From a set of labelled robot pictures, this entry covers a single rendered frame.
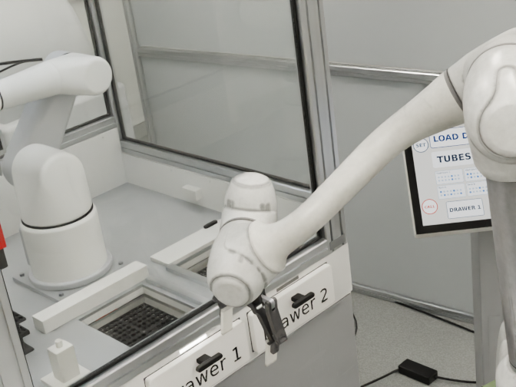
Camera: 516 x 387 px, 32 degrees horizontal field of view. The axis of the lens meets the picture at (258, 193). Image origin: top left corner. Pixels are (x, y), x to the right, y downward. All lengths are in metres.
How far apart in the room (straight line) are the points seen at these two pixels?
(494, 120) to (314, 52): 0.89
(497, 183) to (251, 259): 0.43
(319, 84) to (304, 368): 0.74
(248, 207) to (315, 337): 0.77
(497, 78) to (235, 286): 0.56
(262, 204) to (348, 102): 1.98
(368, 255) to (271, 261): 2.33
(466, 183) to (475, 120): 1.06
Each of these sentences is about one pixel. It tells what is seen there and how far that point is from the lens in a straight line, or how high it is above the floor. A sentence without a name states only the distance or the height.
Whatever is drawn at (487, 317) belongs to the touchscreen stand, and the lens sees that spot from 2.64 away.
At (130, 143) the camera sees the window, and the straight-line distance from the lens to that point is 1.82.
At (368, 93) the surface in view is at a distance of 3.55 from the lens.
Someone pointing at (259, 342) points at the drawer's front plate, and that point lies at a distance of 2.18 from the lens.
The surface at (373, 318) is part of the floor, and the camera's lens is 3.81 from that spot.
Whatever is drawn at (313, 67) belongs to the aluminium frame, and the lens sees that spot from 2.15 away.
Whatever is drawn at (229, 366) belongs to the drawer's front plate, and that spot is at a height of 0.84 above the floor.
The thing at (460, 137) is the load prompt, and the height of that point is 1.15.
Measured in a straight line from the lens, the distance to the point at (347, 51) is 3.54.
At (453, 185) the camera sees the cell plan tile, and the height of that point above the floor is 1.05.
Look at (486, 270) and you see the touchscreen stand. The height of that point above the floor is 0.77.
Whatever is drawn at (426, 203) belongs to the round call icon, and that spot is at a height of 1.02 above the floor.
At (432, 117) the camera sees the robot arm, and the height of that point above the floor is 1.50.
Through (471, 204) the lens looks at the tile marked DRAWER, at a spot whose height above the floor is 1.01.
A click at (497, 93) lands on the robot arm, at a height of 1.61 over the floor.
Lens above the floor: 2.04
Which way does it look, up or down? 24 degrees down
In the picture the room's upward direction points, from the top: 8 degrees counter-clockwise
